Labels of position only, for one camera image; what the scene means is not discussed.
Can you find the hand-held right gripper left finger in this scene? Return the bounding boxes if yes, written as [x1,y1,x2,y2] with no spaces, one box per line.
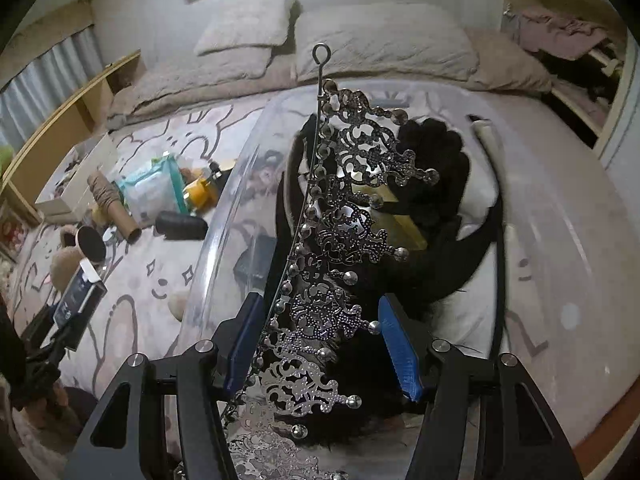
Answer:
[62,292,267,480]

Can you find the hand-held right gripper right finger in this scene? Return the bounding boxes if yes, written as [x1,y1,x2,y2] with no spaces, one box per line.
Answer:
[377,294,583,480]

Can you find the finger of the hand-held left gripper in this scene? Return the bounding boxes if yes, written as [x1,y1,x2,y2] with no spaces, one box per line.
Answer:
[22,305,83,358]

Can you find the black feather piece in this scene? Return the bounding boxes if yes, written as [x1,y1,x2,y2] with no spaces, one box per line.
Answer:
[277,280,438,458]

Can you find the silver tiara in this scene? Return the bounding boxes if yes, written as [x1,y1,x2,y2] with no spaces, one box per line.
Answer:
[220,44,441,480]

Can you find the clear plastic storage container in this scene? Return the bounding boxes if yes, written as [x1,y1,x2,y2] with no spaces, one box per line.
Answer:
[181,77,627,463]

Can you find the yellow plastic container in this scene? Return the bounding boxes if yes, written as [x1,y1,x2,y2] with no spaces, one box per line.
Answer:
[181,174,222,214]

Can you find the beige fuzzy slipper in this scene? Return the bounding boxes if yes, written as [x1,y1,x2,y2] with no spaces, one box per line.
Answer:
[49,227,84,294]

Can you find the beige round puff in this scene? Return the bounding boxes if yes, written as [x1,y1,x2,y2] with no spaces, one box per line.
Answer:
[166,289,190,322]

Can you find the small black flat case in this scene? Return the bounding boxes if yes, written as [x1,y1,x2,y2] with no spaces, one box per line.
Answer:
[234,234,278,287]

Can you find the gold glitter pouch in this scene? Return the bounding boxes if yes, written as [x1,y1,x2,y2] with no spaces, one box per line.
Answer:
[349,179,428,252]

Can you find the dark grey cylinder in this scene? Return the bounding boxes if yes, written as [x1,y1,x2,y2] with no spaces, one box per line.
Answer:
[154,210,209,242]

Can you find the brown cardboard tube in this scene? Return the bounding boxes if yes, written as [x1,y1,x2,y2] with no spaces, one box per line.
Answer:
[86,170,144,244]

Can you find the white open trinket box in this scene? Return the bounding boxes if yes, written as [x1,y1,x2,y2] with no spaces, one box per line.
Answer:
[34,132,119,219]

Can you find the black headband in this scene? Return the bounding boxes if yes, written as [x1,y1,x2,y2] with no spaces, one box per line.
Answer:
[274,112,321,243]

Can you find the teal white wet wipes pack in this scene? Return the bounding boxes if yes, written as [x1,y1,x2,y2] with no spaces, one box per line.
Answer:
[114,154,192,227]

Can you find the black gloves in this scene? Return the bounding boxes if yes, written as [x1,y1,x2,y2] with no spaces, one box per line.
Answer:
[394,116,472,228]

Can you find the wooden side shelf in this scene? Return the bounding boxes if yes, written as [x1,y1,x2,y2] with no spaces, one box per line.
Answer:
[0,50,147,227]

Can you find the pale blue curtain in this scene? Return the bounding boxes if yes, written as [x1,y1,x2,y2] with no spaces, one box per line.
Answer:
[0,25,107,137]

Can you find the flat beige quilted pillow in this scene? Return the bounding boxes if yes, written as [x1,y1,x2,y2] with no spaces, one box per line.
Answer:
[106,49,297,127]

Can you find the beige quilted pillows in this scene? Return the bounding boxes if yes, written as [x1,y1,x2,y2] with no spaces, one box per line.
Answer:
[106,27,553,128]

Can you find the large beige quilted pillow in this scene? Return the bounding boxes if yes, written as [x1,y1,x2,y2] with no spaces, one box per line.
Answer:
[294,3,482,84]

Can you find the closet shelf niche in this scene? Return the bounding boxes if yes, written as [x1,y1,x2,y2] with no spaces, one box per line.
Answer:
[500,0,632,152]

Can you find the fuzzy beige pillow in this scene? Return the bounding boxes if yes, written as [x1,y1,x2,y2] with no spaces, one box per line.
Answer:
[193,0,299,57]

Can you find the pile of pink clothes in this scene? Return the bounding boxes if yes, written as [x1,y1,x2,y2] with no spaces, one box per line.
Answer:
[514,6,609,59]

